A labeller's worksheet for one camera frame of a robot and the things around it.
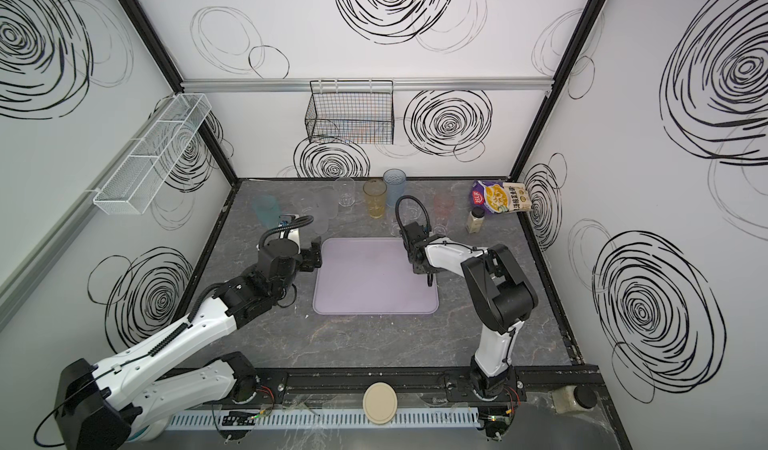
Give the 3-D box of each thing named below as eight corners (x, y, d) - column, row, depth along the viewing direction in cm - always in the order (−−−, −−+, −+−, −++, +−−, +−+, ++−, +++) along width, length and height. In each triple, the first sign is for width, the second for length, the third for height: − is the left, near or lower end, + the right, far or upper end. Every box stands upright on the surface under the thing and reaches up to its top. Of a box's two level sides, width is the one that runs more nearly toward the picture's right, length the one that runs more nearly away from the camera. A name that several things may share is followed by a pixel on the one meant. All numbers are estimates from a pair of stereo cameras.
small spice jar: (467, 233, 105) (472, 220, 99) (464, 219, 109) (469, 206, 103) (482, 233, 105) (488, 220, 99) (479, 219, 109) (484, 206, 103)
